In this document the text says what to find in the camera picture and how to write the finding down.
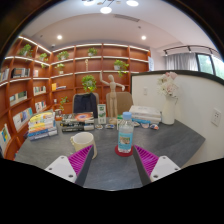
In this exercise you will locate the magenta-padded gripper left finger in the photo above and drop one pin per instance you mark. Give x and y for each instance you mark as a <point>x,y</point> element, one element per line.
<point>61,166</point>

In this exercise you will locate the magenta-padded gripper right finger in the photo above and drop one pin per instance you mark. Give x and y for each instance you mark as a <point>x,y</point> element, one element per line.
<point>163,166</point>

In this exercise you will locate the clear blue-capped water bottle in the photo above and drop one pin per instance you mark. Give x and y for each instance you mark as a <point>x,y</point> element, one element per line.
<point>125,136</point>

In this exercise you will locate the cream ceramic mug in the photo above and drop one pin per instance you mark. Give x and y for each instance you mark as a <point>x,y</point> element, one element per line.
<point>83,142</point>

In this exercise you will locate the stack of colourful books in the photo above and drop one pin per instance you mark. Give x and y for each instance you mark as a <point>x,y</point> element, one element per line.
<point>41,126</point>

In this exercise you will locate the stack of dark books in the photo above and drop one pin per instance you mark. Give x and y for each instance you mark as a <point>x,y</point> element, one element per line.
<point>78,120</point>

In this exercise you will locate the stack of white books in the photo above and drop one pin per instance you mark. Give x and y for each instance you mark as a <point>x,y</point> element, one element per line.
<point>146,114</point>

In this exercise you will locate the white vase with flowers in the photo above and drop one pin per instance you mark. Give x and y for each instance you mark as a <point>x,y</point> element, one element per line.
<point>168,111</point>

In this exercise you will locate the small green white carton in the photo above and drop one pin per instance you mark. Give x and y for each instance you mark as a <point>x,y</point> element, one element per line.
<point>102,114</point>

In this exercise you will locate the chair with dark jacket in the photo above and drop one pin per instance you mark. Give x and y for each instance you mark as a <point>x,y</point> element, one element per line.
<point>85,103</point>

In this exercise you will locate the tan chair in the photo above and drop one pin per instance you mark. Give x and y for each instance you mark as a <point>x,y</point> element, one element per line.
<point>125,101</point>

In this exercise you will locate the wooden artist mannequin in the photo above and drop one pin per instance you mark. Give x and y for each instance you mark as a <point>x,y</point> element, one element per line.
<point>113,96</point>

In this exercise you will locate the wooden shelf unit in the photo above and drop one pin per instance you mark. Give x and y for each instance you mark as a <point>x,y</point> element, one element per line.
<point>40,76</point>

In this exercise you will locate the grey curtain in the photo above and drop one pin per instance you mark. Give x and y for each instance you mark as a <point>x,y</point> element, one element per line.
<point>181,61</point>

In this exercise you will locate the window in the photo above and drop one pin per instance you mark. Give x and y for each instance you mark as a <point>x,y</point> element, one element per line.
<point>210,65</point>

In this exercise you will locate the ceiling lights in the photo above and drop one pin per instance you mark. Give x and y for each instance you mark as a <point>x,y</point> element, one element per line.
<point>106,10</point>

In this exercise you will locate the white wall socket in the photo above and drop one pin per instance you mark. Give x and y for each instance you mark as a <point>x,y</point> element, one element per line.
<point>216,116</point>

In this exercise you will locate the white wall switch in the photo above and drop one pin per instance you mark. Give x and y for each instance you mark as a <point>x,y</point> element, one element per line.
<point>145,91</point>

